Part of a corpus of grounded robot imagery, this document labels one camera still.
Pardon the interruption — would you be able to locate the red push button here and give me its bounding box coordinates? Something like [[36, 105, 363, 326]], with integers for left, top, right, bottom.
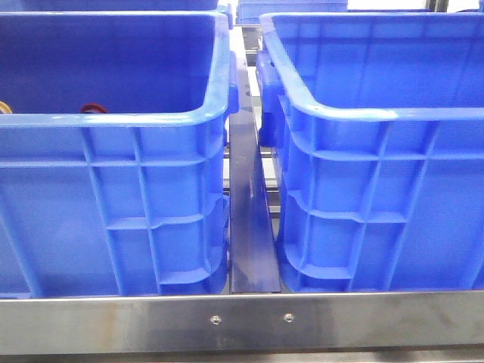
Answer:
[[79, 103, 108, 113]]

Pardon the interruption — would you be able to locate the yellow push button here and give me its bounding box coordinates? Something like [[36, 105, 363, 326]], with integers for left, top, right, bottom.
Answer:
[[0, 101, 13, 114]]

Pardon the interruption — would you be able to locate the blue plastic crate left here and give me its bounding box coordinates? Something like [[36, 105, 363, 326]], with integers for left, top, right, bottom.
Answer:
[[1, 11, 238, 299]]

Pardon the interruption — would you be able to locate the blue plastic crate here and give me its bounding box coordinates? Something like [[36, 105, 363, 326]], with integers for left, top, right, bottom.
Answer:
[[1, 11, 238, 299], [257, 12, 483, 293]]

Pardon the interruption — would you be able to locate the blue plastic crate right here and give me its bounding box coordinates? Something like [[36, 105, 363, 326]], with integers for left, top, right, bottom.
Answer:
[[257, 12, 483, 293]]

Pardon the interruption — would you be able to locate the blue crate far centre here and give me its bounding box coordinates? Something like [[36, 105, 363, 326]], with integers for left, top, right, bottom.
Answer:
[[236, 0, 348, 25]]

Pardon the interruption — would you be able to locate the blue crate far left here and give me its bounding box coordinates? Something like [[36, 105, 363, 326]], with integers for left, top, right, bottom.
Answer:
[[1, 0, 232, 18]]

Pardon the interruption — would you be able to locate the steel front shelf rail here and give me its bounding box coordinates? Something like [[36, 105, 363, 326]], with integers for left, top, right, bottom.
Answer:
[[1, 291, 483, 355]]

